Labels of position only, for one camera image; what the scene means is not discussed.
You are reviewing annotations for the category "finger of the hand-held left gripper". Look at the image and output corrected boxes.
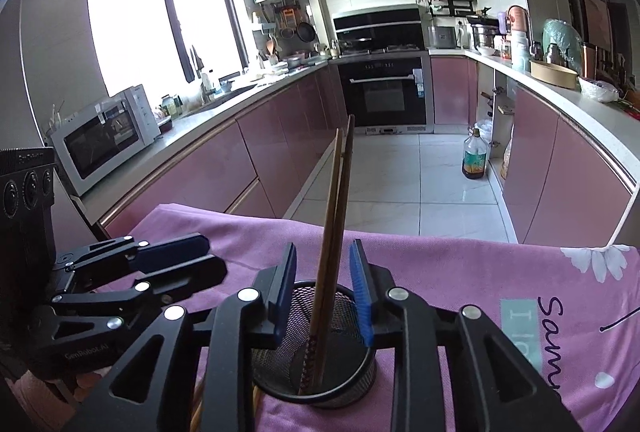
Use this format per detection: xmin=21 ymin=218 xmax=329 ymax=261
xmin=52 ymin=233 xmax=211 ymax=274
xmin=30 ymin=254 xmax=228 ymax=350

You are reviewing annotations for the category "white plastic bag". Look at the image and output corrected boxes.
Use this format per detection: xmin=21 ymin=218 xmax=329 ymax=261
xmin=579 ymin=77 xmax=621 ymax=103

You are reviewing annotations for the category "black built-in oven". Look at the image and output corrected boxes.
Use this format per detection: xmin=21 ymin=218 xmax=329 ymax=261
xmin=336 ymin=54 xmax=432 ymax=128

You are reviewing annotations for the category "steel stockpot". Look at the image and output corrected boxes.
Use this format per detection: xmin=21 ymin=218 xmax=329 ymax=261
xmin=467 ymin=14 xmax=501 ymax=50

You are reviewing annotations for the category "green plastic covered appliance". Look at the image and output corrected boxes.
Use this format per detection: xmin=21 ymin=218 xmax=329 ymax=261
xmin=542 ymin=18 xmax=583 ymax=63

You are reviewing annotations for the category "pale tall bottle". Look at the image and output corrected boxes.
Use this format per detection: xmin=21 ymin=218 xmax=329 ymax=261
xmin=511 ymin=32 xmax=531 ymax=73

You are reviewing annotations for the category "purple flower-print tablecloth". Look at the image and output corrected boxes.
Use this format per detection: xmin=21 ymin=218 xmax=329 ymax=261
xmin=97 ymin=203 xmax=640 ymax=432

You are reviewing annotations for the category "white toaster oven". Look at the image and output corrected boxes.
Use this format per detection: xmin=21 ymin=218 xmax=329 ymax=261
xmin=50 ymin=84 xmax=162 ymax=197

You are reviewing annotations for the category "pink base cabinet with bar handle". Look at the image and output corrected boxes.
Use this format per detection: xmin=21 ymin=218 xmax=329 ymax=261
xmin=502 ymin=82 xmax=633 ymax=248

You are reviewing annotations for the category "kitchen window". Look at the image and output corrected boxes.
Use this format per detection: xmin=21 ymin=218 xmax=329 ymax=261
xmin=85 ymin=0 xmax=251 ymax=99

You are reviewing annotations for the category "black range hood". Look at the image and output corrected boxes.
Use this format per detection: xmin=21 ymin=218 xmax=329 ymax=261
xmin=332 ymin=7 xmax=426 ymax=50

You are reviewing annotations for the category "cooking oil bottle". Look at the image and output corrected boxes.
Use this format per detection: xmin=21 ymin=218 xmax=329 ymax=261
xmin=461 ymin=127 xmax=490 ymax=180

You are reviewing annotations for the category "dark brown wooden chopstick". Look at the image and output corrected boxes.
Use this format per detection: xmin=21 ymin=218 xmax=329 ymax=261
xmin=310 ymin=114 xmax=357 ymax=395

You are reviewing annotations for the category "brown thermos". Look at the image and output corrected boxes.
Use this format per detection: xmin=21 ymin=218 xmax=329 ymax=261
xmin=581 ymin=42 xmax=598 ymax=80

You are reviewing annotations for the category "long pink base cabinet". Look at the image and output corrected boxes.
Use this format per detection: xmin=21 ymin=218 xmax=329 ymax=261
xmin=100 ymin=62 xmax=348 ymax=238

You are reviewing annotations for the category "kitchen faucet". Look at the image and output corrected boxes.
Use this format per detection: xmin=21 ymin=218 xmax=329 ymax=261
xmin=190 ymin=44 xmax=213 ymax=105

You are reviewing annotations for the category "narrow pink base cabinet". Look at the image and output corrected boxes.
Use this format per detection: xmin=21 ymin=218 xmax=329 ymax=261
xmin=430 ymin=54 xmax=478 ymax=125

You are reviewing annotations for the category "black mesh utensil holder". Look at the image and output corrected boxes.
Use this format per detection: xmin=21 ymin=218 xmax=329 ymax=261
xmin=250 ymin=279 xmax=378 ymax=409

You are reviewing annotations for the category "gas stove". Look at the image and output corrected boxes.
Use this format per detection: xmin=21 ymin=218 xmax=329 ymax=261
xmin=340 ymin=43 xmax=426 ymax=58

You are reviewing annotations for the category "beige round basin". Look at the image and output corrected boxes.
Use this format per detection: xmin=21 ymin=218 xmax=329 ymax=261
xmin=530 ymin=59 xmax=580 ymax=88

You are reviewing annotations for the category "copper pitcher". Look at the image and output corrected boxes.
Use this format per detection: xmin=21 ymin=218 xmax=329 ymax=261
xmin=507 ymin=5 xmax=531 ymax=33

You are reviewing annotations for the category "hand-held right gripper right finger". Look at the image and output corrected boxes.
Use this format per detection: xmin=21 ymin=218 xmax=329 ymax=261
xmin=348 ymin=239 xmax=583 ymax=432

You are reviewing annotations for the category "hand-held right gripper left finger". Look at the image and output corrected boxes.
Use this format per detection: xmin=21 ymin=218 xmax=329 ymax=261
xmin=60 ymin=242 xmax=298 ymax=432

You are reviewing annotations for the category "person's left hand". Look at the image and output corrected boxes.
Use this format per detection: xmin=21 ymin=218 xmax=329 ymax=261
xmin=5 ymin=371 xmax=107 ymax=432

